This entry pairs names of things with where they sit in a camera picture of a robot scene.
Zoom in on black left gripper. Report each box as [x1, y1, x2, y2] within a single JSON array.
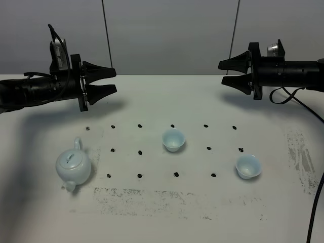
[[50, 54, 116, 111]]

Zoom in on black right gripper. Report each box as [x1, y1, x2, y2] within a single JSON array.
[[218, 42, 285, 100]]

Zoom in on pale blue porcelain teapot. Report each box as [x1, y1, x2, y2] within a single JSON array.
[[56, 137, 92, 192]]

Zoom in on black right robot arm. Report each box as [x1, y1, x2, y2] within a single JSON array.
[[218, 40, 323, 100]]

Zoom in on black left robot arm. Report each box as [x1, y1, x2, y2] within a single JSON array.
[[1, 54, 117, 112]]

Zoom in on pale blue teacup right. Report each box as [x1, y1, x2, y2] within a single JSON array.
[[235, 154, 262, 180]]

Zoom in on pale blue teacup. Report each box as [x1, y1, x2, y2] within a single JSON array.
[[235, 154, 262, 180], [162, 128, 186, 152]]

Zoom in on pale blue teacup centre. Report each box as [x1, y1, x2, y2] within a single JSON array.
[[162, 128, 186, 152]]

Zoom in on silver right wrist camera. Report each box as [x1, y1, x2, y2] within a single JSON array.
[[266, 39, 286, 62]]

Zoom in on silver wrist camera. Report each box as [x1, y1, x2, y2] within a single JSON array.
[[266, 39, 286, 62], [50, 37, 68, 72]]

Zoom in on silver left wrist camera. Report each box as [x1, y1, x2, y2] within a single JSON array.
[[50, 37, 68, 72]]

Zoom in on black right camera cable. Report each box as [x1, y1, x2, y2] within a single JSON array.
[[269, 86, 324, 243]]

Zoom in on black camera cable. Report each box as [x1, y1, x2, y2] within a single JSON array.
[[269, 86, 324, 243], [24, 24, 71, 102]]

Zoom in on black left camera cable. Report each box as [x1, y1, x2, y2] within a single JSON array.
[[24, 24, 71, 102]]

